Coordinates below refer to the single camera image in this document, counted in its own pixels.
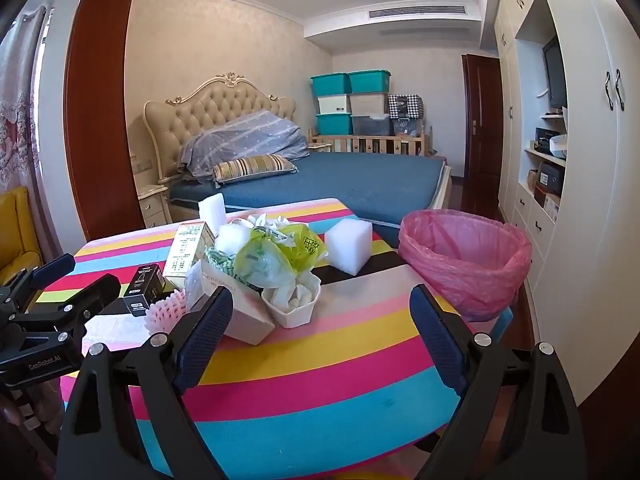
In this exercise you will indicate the white cardboard food box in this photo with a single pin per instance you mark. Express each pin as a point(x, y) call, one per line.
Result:
point(245, 317)

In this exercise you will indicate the striped pillow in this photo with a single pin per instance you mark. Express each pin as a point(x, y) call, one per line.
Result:
point(252, 166)

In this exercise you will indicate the tall white foam block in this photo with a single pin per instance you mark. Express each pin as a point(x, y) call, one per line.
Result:
point(232, 237)

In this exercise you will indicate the ceiling air conditioner vent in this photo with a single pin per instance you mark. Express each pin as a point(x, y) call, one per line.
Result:
point(415, 11)

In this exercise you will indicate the teal plastic storage box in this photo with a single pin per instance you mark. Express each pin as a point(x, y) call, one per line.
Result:
point(371, 81)
point(334, 124)
point(330, 85)

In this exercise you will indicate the yellow chair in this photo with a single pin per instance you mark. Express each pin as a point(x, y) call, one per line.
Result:
point(17, 230)

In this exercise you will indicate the black shelf device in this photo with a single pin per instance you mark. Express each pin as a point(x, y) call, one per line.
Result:
point(546, 137)

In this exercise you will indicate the brown wooden door frame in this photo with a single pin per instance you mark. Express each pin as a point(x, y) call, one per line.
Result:
point(95, 110)

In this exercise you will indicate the waste bin with pink bag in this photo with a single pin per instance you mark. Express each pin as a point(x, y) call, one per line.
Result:
point(465, 280)

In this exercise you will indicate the pink lace curtain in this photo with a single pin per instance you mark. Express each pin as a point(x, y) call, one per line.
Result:
point(20, 110)

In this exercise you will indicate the blue bed mattress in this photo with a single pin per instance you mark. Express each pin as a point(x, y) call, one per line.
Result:
point(360, 180)

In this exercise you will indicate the dark brown room door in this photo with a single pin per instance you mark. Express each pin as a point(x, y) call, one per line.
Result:
point(480, 120)

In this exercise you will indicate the small black box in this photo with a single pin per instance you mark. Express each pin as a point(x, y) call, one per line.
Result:
point(145, 282)

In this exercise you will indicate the green striped paper scrap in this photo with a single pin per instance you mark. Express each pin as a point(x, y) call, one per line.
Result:
point(220, 260)

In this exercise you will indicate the green plastic bag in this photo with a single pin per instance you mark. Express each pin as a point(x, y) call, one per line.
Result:
point(265, 260)

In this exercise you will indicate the black white checkered bag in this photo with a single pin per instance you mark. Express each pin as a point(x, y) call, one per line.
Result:
point(406, 106)

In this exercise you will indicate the colourful striped tablecloth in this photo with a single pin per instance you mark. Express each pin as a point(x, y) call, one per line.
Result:
point(325, 360)

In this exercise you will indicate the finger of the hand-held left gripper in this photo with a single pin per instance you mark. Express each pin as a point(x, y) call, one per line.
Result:
point(85, 295)
point(52, 266)

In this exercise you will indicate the cream plastic storage box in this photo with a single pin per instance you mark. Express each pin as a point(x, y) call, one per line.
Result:
point(334, 104)

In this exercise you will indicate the white built-in wardrobe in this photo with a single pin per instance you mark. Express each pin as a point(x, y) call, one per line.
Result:
point(590, 210)

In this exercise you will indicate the beige medicine box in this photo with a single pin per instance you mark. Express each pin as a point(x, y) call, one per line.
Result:
point(185, 252)

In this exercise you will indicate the pink foam fruit net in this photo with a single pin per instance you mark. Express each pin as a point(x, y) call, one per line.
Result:
point(167, 310)

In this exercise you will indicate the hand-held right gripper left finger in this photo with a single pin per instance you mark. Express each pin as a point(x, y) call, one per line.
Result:
point(205, 340)

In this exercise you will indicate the clear plastic storage box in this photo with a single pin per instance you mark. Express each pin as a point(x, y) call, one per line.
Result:
point(370, 124)

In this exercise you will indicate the wall socket panel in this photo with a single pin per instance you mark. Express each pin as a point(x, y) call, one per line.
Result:
point(141, 164)

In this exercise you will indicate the white paper cup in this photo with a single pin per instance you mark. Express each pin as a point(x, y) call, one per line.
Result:
point(292, 310)

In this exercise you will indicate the grey plastic storage box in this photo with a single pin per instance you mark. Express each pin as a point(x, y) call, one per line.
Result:
point(369, 104)

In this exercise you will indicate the grey blue pillow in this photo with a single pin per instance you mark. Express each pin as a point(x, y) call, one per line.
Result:
point(240, 140)

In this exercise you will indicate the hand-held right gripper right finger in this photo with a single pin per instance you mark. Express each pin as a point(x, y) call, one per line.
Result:
point(440, 340)

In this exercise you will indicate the white plastic bag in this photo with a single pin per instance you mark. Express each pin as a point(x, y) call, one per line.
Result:
point(260, 222)

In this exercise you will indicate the black television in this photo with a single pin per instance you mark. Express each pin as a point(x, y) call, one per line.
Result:
point(555, 75)

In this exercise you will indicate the cream nightstand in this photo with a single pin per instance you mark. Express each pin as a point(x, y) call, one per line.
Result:
point(152, 205)

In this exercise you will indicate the wooden crib rail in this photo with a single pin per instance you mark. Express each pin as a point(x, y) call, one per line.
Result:
point(365, 144)

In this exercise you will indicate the beige tufted bed headboard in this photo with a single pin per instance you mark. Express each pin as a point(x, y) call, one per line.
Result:
point(210, 105)

